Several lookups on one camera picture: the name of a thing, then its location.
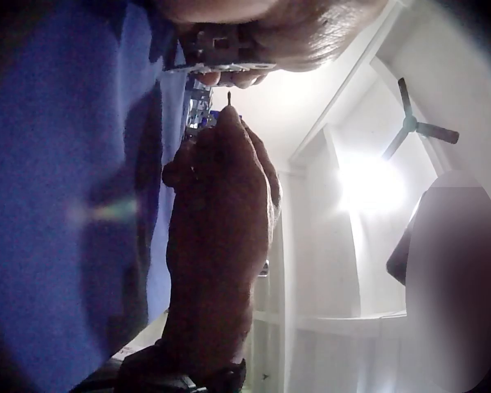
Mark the black wrist band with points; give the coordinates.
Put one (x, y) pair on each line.
(176, 374)

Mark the bright ceiling lamp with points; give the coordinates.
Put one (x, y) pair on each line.
(370, 186)

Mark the blue cloth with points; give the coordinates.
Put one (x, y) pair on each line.
(65, 184)

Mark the grey metal part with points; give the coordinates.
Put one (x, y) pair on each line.
(212, 45)

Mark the thin dark metal pin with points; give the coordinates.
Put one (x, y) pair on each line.
(228, 98)

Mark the blue and silver part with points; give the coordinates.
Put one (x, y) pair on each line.
(198, 110)

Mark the person's left hand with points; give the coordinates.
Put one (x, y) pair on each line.
(302, 28)

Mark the person's right fingers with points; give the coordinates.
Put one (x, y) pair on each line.
(229, 151)

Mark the person's left fingers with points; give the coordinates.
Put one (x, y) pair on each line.
(241, 79)

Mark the ceiling fan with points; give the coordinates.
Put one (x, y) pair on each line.
(411, 123)

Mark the person's right hand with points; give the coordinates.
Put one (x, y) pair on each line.
(221, 229)

